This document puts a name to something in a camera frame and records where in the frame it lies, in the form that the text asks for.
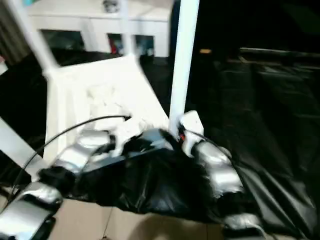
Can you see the white plastic table leg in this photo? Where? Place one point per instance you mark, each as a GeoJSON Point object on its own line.
{"type": "Point", "coordinates": [183, 62]}
{"type": "Point", "coordinates": [127, 32]}
{"type": "Point", "coordinates": [15, 145]}
{"type": "Point", "coordinates": [37, 42]}

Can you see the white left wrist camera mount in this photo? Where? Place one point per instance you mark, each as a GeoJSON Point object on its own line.
{"type": "Point", "coordinates": [125, 132]}

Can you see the red bottle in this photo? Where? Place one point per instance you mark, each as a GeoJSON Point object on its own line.
{"type": "Point", "coordinates": [114, 46]}

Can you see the white glass-door cabinet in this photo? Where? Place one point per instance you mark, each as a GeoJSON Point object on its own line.
{"type": "Point", "coordinates": [75, 20]}

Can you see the grey curtain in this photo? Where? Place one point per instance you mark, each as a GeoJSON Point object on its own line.
{"type": "Point", "coordinates": [12, 30]}

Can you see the white plastic table top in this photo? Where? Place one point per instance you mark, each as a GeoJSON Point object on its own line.
{"type": "Point", "coordinates": [100, 82]}

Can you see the black mat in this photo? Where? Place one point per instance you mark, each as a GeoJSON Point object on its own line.
{"type": "Point", "coordinates": [162, 187]}

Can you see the small yellow label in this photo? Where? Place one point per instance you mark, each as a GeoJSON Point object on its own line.
{"type": "Point", "coordinates": [205, 51]}

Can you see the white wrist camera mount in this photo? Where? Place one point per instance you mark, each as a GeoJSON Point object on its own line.
{"type": "Point", "coordinates": [125, 132]}
{"type": "Point", "coordinates": [192, 122]}

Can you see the black metal bar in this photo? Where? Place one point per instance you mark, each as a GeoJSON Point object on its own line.
{"type": "Point", "coordinates": [280, 52]}

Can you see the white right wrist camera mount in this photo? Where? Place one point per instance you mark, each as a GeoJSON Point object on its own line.
{"type": "Point", "coordinates": [192, 122]}

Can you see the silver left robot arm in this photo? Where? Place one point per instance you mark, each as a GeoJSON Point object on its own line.
{"type": "Point", "coordinates": [75, 150]}

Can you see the dark bundled object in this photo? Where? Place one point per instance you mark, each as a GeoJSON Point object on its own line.
{"type": "Point", "coordinates": [111, 5]}

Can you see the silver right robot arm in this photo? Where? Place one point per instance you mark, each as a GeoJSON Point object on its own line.
{"type": "Point", "coordinates": [220, 167]}

